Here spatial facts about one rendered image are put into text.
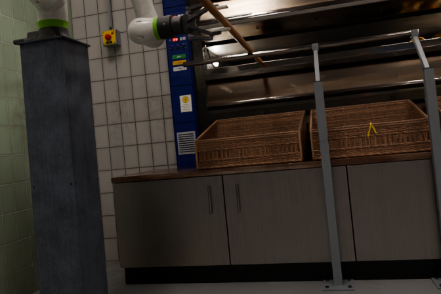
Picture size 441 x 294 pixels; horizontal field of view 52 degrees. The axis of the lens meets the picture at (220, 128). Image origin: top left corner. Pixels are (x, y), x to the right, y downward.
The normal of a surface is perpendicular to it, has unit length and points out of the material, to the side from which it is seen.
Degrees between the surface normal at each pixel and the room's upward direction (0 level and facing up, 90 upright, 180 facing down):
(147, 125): 90
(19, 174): 90
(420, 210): 90
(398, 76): 70
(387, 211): 90
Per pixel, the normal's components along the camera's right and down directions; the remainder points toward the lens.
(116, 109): -0.24, -0.01
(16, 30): 0.97, -0.10
